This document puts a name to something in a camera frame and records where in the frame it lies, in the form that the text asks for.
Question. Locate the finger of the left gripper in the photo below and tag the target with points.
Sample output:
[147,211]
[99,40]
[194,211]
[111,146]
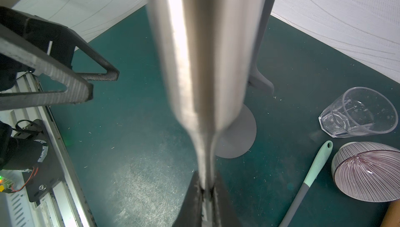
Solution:
[77,90]
[56,40]

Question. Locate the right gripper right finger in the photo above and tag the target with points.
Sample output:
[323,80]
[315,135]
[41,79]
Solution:
[224,214]

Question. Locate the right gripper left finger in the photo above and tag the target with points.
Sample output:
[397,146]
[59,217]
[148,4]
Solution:
[190,214]

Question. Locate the grey turner mint handle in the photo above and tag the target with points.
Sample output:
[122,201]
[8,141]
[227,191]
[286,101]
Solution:
[315,168]

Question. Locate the steel turner metal handle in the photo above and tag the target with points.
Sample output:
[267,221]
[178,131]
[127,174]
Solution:
[205,49]

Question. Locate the cream spatula wooden handle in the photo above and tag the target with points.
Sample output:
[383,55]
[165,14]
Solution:
[392,216]

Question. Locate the grey utensil rack stand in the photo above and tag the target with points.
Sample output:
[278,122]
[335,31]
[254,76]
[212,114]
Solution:
[242,136]

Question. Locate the pink striped bowl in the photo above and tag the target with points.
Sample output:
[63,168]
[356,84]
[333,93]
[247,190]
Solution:
[367,171]

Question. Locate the clear drinking glass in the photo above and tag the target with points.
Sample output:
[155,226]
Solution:
[360,111]

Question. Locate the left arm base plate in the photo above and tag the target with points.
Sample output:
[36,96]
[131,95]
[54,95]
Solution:
[36,151]

